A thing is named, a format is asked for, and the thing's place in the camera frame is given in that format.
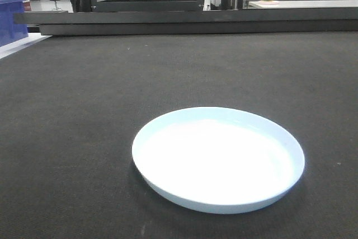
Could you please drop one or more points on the black round stool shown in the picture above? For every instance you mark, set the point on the black round stool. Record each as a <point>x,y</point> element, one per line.
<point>56,7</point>

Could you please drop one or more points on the light blue round tray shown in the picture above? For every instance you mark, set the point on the light blue round tray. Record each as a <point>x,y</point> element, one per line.
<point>218,160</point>

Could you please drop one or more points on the pink plate on table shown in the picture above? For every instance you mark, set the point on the pink plate on table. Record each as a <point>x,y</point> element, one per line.
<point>268,2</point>

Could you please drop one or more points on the blue plastic crate left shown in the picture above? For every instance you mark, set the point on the blue plastic crate left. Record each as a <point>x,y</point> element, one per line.
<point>10,31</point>

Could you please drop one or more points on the white background table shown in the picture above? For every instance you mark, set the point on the white background table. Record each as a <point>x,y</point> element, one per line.
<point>289,4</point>

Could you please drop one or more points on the black metal beam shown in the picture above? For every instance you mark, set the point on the black metal beam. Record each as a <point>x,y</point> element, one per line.
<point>191,22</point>

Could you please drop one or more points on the dark grey table mat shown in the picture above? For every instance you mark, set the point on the dark grey table mat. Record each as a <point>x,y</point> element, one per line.
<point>71,107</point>

